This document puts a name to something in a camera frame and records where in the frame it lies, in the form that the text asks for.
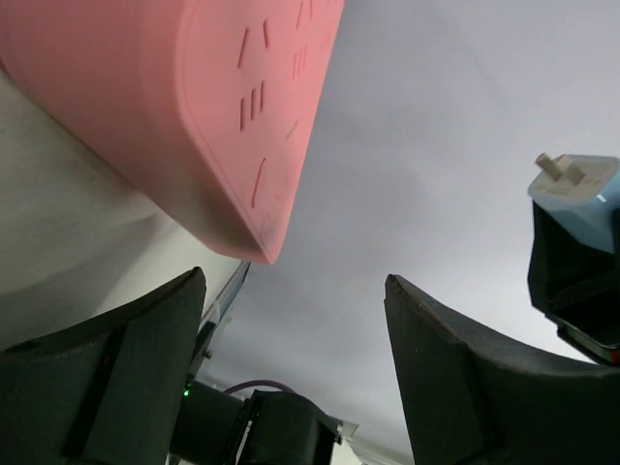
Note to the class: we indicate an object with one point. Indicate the pink triangular power strip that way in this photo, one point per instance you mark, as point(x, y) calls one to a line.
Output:
point(207, 107)

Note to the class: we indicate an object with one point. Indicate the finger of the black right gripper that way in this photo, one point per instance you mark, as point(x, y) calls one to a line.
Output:
point(576, 286)

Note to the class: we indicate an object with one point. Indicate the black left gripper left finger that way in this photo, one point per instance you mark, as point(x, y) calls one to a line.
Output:
point(107, 390)

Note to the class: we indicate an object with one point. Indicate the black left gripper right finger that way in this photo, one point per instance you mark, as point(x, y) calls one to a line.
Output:
point(472, 395)

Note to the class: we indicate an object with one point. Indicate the blue charger plug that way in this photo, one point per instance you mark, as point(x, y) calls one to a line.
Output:
point(579, 192)

